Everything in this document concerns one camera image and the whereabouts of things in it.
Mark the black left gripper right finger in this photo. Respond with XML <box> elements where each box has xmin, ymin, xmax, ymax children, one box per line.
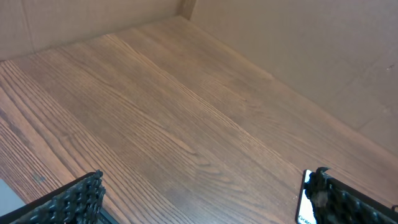
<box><xmin>304</xmin><ymin>167</ymin><xmax>397</xmax><ymax>224</ymax></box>

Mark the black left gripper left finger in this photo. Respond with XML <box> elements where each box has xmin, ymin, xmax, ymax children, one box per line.
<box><xmin>1</xmin><ymin>170</ymin><xmax>106</xmax><ymax>224</ymax></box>

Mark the blue Samsung Galaxy smartphone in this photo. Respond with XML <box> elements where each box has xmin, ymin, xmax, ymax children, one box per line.
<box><xmin>295</xmin><ymin>169</ymin><xmax>317</xmax><ymax>224</ymax></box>

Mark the cardboard backdrop panel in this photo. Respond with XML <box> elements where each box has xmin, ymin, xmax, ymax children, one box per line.
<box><xmin>191</xmin><ymin>0</ymin><xmax>397</xmax><ymax>151</ymax></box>

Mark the cardboard side panel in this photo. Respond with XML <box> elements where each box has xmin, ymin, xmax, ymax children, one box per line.
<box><xmin>1</xmin><ymin>0</ymin><xmax>196</xmax><ymax>60</ymax></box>

